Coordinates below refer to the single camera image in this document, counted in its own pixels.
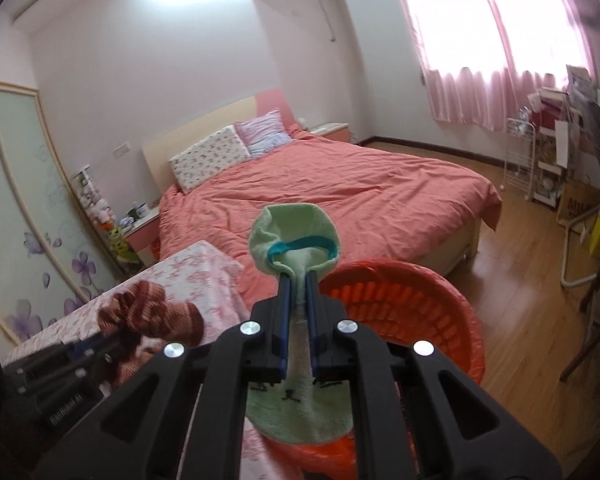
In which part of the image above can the glass sliding door wardrobe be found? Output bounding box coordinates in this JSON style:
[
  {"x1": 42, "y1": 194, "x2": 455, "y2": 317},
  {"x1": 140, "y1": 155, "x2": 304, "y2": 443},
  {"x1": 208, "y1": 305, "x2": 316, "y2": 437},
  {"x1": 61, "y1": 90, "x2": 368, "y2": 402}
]
[{"x1": 0, "y1": 77, "x2": 127, "y2": 357}]

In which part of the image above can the bed with pink duvet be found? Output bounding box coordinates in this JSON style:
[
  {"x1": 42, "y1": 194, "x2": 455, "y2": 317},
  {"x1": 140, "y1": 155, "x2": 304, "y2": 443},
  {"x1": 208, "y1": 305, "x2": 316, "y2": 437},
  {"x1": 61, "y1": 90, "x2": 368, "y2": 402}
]
[{"x1": 157, "y1": 127, "x2": 504, "y2": 302}]

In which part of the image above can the pink white nightstand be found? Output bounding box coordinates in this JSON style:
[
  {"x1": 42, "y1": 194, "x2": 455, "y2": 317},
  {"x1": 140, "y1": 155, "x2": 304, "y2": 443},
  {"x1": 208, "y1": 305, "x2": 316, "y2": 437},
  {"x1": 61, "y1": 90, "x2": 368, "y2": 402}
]
[
  {"x1": 124, "y1": 207, "x2": 162, "y2": 267},
  {"x1": 307, "y1": 122, "x2": 351, "y2": 145}
]

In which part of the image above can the beige pink headboard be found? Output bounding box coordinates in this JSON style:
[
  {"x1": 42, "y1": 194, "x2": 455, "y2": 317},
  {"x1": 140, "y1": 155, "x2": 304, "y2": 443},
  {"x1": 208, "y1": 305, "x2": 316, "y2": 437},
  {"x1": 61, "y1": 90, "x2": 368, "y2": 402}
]
[{"x1": 141, "y1": 89, "x2": 297, "y2": 194}]

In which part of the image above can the white tubular chair frame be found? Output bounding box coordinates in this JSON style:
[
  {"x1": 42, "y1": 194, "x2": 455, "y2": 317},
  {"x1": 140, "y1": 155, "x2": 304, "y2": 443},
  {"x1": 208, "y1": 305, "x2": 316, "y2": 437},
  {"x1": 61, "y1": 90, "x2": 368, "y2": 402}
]
[{"x1": 560, "y1": 199, "x2": 600, "y2": 290}]

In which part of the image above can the pink striped pillow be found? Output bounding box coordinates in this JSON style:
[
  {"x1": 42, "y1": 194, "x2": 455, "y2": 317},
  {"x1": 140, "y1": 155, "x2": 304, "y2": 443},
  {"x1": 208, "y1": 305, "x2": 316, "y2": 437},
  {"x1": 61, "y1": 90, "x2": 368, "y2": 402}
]
[{"x1": 234, "y1": 108, "x2": 294, "y2": 156}]

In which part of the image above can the pile of plush toys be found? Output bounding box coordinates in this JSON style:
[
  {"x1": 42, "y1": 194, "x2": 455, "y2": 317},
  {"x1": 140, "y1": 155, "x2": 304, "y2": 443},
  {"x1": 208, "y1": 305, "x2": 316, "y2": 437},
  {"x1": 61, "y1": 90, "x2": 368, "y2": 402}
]
[{"x1": 79, "y1": 180, "x2": 117, "y2": 226}]

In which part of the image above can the stuffed toys column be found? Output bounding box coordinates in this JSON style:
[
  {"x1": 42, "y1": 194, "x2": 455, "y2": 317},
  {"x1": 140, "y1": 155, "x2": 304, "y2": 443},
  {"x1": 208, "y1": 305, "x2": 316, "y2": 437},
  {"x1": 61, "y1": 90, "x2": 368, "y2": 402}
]
[{"x1": 70, "y1": 164, "x2": 142, "y2": 269}]

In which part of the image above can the cluttered shelf with papers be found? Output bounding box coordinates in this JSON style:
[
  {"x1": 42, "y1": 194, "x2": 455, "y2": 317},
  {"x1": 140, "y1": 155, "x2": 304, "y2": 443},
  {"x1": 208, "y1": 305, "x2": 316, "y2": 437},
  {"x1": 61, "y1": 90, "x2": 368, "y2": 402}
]
[{"x1": 530, "y1": 64, "x2": 600, "y2": 211}]

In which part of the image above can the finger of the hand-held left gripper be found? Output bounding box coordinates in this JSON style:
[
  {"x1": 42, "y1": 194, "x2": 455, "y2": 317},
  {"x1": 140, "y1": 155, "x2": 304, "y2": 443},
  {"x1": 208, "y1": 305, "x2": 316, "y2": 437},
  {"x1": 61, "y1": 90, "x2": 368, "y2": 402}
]
[
  {"x1": 74, "y1": 354, "x2": 116, "y2": 380},
  {"x1": 62, "y1": 334, "x2": 132, "y2": 362}
]

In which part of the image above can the white floral pillow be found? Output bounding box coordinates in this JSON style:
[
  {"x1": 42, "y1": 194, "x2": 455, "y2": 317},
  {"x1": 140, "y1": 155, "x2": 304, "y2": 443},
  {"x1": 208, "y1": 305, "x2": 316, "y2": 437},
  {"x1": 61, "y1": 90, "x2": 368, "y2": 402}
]
[{"x1": 169, "y1": 127, "x2": 251, "y2": 194}]

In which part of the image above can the green plush toy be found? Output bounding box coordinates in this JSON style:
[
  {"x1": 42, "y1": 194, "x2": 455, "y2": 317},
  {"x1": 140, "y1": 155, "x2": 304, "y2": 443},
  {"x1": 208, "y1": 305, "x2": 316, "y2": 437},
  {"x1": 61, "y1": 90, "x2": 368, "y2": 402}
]
[{"x1": 109, "y1": 227, "x2": 137, "y2": 262}]

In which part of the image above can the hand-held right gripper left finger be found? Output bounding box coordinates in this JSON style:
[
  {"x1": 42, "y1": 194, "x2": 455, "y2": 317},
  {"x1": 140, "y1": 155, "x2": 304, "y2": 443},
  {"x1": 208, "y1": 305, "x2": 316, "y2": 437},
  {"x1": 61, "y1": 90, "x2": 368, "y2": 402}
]
[{"x1": 35, "y1": 279, "x2": 291, "y2": 480}]

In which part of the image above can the white wire rack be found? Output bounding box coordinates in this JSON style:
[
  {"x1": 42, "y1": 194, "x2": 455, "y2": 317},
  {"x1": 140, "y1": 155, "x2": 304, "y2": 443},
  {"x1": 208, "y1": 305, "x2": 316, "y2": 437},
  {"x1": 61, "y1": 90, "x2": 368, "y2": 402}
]
[{"x1": 504, "y1": 117, "x2": 539, "y2": 197}]

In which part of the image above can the brown striped sock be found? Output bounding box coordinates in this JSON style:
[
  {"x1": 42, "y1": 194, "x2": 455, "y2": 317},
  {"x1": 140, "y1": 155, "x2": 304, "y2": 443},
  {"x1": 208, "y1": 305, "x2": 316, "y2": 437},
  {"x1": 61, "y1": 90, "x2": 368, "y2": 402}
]
[{"x1": 96, "y1": 281, "x2": 204, "y2": 357}]

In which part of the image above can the white air conditioner pipe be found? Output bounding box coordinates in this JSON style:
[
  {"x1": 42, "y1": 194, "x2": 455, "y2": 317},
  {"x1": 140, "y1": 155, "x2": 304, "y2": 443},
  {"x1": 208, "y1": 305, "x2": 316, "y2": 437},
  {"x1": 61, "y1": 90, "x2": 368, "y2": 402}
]
[{"x1": 315, "y1": 0, "x2": 341, "y2": 44}]

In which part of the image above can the pink curtain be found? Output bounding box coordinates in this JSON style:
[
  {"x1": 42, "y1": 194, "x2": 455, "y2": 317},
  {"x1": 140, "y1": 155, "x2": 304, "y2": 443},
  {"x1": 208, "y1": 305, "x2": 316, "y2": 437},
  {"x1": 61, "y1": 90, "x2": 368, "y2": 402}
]
[{"x1": 382, "y1": 0, "x2": 597, "y2": 129}]

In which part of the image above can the brown cardboard box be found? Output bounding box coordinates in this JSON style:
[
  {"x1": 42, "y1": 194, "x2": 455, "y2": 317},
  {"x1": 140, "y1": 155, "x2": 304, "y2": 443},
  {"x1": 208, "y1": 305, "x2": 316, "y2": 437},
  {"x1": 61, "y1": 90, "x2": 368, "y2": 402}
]
[{"x1": 556, "y1": 179, "x2": 600, "y2": 227}]

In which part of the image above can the light green sock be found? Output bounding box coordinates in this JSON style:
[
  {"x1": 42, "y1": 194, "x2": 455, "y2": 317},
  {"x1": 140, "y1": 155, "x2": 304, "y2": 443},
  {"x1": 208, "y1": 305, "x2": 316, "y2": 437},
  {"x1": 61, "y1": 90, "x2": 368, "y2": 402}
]
[{"x1": 244, "y1": 203, "x2": 356, "y2": 446}]

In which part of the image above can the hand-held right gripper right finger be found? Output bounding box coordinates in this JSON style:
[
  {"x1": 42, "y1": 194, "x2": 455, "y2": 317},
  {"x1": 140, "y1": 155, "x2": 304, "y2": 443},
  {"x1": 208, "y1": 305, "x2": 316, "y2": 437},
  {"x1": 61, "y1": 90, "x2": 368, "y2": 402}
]
[{"x1": 306, "y1": 271, "x2": 564, "y2": 480}]

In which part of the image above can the orange plastic basket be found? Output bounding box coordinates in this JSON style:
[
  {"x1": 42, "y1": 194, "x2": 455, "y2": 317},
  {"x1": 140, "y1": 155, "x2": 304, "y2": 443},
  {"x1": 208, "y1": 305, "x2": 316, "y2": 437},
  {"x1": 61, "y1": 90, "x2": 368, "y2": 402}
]
[{"x1": 260, "y1": 258, "x2": 487, "y2": 480}]

